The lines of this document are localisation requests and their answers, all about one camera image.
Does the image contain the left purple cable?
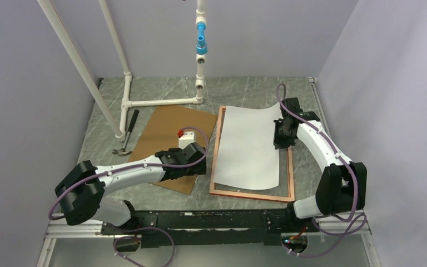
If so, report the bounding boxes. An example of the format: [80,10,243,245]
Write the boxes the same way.
[48,127,211,267]

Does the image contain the purple cable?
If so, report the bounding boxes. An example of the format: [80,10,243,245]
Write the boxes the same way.
[275,83,368,259]
[48,127,211,267]

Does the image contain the orange wooden picture frame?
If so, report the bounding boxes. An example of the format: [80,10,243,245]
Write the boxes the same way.
[209,106,295,202]

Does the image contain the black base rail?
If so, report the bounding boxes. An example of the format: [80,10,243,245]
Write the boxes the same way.
[101,209,318,248]

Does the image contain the white PVC pipe stand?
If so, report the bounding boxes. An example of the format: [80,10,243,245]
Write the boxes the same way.
[38,1,207,142]

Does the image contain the white photo sheet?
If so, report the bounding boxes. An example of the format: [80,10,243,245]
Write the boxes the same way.
[213,103,282,190]

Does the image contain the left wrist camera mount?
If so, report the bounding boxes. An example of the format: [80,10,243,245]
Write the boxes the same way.
[178,130,196,149]

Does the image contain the blue pipe fitting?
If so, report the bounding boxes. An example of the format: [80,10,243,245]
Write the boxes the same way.
[196,22,208,55]

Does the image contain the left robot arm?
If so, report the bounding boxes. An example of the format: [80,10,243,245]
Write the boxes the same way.
[54,142,208,234]

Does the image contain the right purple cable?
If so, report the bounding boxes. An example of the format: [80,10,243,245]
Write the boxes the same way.
[275,83,368,259]

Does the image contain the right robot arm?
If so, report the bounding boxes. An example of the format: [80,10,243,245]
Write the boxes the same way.
[273,98,367,231]

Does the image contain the brown backing board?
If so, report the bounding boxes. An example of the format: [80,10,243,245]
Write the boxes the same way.
[127,105,219,195]

